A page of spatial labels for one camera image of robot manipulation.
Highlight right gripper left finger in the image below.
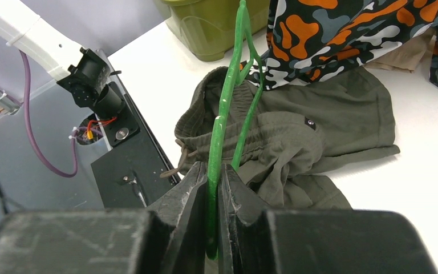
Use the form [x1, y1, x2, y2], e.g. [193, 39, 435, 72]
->
[0, 162, 207, 273]

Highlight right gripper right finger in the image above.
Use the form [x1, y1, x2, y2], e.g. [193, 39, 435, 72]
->
[218, 165, 437, 273]

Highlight dark green shorts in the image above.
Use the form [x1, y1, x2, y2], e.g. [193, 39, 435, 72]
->
[160, 67, 400, 209]

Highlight green hanger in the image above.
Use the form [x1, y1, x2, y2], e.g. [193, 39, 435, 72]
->
[205, 1, 265, 260]

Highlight camouflage patterned shorts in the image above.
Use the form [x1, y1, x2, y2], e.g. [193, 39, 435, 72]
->
[246, 1, 438, 90]

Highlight olive green plastic basket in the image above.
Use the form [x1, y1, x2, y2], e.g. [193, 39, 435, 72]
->
[160, 0, 273, 62]

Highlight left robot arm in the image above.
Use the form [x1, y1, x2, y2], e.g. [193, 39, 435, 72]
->
[0, 1, 125, 119]

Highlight beige shorts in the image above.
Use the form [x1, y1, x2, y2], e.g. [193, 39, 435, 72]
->
[364, 28, 436, 73]

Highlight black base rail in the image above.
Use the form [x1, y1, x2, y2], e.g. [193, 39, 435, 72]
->
[91, 80, 181, 208]

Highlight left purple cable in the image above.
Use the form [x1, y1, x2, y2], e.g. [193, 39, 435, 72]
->
[18, 51, 104, 179]

